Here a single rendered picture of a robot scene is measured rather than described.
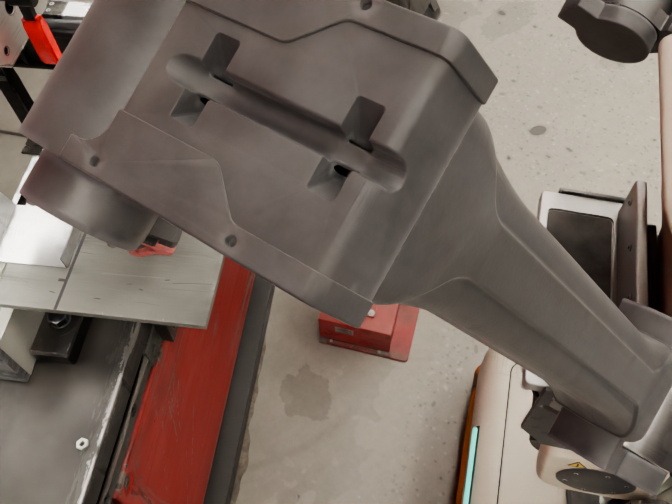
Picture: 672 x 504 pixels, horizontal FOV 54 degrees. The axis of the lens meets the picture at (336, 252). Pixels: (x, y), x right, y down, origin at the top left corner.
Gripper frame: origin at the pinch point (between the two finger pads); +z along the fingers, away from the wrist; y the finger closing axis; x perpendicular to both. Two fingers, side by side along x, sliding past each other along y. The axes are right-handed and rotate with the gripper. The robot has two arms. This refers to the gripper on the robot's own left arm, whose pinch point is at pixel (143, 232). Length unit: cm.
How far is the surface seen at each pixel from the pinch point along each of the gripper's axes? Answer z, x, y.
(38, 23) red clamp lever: -11.0, -18.6, -13.6
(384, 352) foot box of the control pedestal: 74, 74, -34
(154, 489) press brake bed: 37.3, 16.8, 20.8
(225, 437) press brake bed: 90, 40, -5
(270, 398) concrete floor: 90, 50, -18
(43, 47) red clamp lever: -8.1, -17.6, -13.2
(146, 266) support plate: 2.2, 1.8, 3.0
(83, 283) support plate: 5.5, -4.2, 6.2
